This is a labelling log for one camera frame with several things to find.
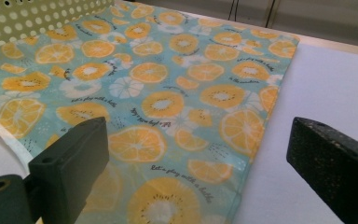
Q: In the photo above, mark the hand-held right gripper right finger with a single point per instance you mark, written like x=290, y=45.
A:
x=335, y=161

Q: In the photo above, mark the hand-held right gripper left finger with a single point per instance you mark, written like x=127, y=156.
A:
x=68, y=168

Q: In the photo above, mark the citrus print teal cloth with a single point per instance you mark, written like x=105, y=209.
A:
x=167, y=102

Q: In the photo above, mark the pale yellow perforated basket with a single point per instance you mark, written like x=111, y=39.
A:
x=28, y=18

